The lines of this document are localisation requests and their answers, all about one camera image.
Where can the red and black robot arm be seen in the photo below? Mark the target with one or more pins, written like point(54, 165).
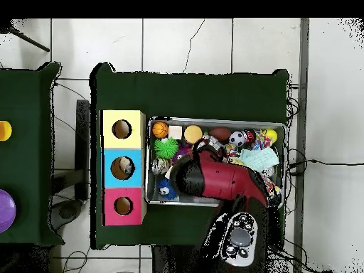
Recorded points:
point(224, 179)

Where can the wooden box with three holes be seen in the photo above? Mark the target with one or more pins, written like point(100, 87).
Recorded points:
point(136, 176)

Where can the green spiky ball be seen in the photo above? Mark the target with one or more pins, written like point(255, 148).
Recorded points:
point(166, 148)

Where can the orange foam disc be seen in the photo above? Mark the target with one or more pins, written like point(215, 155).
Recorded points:
point(193, 134)

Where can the plain wooden cube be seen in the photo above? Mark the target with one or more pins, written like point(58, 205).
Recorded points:
point(175, 132)

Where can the orange toy basketball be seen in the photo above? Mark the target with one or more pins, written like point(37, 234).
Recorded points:
point(160, 130)

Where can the silver toy robot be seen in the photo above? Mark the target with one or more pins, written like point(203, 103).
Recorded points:
point(216, 143)

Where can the blue spiky ball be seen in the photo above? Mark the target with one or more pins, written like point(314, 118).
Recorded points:
point(166, 189)

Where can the brown toy football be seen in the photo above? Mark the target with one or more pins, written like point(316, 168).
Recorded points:
point(220, 133)

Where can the dark green tablecloth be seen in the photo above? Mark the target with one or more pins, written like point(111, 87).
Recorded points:
point(184, 96)

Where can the black and white soccer ball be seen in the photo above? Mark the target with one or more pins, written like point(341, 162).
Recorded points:
point(237, 138)

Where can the mint green knitted cloth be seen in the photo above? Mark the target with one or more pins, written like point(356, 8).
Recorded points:
point(260, 159)

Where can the black flat panel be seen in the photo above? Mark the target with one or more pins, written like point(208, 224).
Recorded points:
point(82, 142)

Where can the grey round base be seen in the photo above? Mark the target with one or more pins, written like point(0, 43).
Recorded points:
point(66, 212)

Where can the neighbouring green table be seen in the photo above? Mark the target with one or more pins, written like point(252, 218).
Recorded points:
point(25, 170)

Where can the yellow round object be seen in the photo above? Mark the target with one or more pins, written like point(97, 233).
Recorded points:
point(4, 130)

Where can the purple ball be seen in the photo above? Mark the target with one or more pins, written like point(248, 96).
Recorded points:
point(5, 210)

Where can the black tripod leg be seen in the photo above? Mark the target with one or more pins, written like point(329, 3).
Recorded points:
point(28, 41)

